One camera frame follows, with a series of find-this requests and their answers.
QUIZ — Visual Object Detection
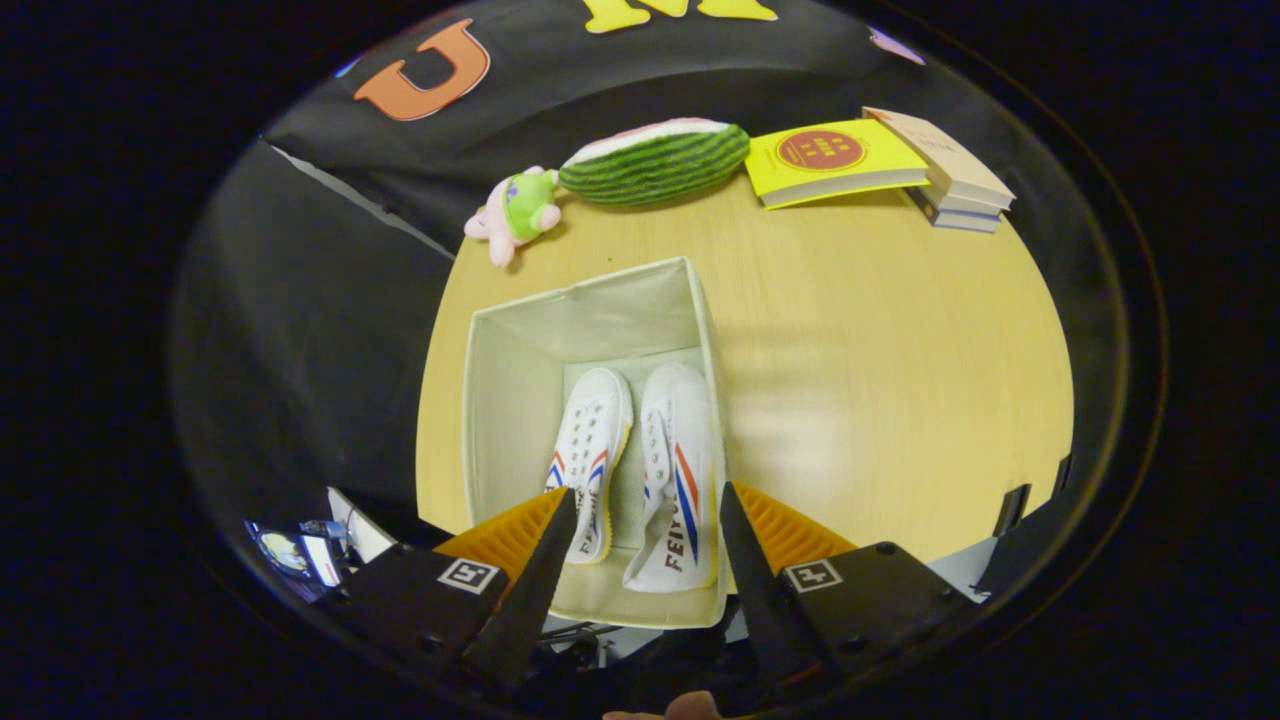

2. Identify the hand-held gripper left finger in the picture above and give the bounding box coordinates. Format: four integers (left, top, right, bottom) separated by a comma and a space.
325, 487, 579, 696

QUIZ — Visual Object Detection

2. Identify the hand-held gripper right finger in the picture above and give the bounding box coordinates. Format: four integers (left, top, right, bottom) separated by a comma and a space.
719, 481, 979, 701

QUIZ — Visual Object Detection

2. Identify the white canvas shoe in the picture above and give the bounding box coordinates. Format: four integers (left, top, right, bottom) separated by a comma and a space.
622, 362, 719, 593
543, 367, 634, 564

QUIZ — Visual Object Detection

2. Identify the cream fabric storage box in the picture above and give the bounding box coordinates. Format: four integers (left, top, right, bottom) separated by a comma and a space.
462, 256, 731, 629

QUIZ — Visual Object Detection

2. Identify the white plastic object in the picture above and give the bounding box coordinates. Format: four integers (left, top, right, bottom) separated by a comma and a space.
326, 486, 398, 563

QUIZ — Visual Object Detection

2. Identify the dark blue printed packet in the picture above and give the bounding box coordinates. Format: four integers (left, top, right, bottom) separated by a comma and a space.
245, 518, 346, 591

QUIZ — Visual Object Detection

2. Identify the pink and green plush toy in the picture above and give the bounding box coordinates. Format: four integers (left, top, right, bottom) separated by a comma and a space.
464, 166, 563, 269

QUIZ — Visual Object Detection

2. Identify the grey cover book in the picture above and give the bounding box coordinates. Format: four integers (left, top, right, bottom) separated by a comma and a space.
905, 185, 1003, 234

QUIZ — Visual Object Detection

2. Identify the watermelon plush toy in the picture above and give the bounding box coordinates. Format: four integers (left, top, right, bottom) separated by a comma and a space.
558, 118, 751, 208

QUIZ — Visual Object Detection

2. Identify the yellow book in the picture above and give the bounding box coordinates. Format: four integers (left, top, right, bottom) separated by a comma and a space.
744, 119, 931, 210

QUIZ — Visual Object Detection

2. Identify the beige cover book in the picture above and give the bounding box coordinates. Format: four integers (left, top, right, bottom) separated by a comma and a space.
862, 106, 1017, 209

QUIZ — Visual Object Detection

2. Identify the black cable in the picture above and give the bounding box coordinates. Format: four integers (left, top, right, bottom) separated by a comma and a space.
545, 620, 621, 651

